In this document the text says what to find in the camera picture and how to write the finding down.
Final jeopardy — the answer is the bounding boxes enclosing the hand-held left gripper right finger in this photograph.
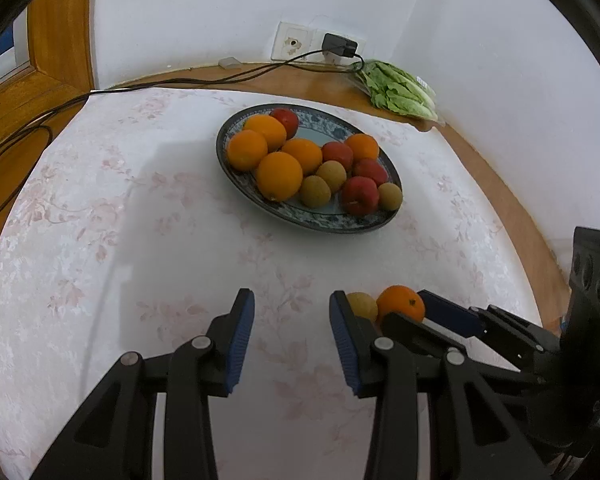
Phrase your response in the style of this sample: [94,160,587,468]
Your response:
[328,290,551,480]

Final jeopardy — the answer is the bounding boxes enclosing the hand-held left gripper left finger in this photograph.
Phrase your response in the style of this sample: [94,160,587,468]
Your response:
[30,287,257,480]

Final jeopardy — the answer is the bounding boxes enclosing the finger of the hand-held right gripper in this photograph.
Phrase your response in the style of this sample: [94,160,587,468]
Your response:
[416,289,563,361]
[380,311,486,366]

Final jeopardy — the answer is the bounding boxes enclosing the blue patterned ceramic plate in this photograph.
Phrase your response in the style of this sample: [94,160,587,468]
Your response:
[216,103,403,233]

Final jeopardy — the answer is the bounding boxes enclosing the large red apple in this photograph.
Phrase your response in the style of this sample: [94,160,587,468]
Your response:
[342,176,380,217]

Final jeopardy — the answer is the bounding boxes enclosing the small red apple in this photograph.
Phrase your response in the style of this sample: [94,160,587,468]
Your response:
[270,108,300,140]
[352,158,389,186]
[321,141,355,171]

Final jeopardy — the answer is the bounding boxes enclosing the white floral tablecloth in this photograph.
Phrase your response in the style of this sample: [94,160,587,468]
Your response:
[0,85,543,480]

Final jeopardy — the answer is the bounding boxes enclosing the bagged romaine lettuce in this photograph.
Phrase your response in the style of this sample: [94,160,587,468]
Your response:
[355,59,440,123]

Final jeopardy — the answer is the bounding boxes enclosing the black power adapter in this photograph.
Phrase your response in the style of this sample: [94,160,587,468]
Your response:
[322,33,359,59]

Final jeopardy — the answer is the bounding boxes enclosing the black cable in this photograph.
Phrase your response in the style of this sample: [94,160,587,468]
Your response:
[0,52,366,228]

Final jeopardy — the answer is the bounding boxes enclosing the white wall socket with hole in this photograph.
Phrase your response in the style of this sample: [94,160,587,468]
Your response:
[271,21,312,61]

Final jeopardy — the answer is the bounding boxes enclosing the white inner window frame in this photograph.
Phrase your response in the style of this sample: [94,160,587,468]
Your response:
[0,20,33,96]

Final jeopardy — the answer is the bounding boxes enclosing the wooden window frame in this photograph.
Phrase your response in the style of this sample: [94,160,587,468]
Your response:
[0,0,96,126]

